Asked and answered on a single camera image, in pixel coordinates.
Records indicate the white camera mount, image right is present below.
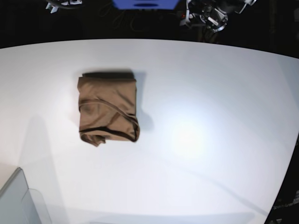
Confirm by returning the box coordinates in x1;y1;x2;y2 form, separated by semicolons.
179;0;195;28

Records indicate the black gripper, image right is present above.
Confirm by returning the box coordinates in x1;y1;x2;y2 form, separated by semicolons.
189;0;228;32

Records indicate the blue plastic box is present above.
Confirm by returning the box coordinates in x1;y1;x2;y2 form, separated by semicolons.
113;0;179;10

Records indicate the black robot arm, image left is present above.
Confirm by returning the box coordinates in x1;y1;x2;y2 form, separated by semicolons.
45;0;83;14

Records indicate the brown t-shirt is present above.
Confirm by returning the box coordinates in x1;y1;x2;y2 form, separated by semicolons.
77;71;140;147

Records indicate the translucent grey plastic bin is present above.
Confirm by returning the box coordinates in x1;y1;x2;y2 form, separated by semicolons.
0;168;52;224

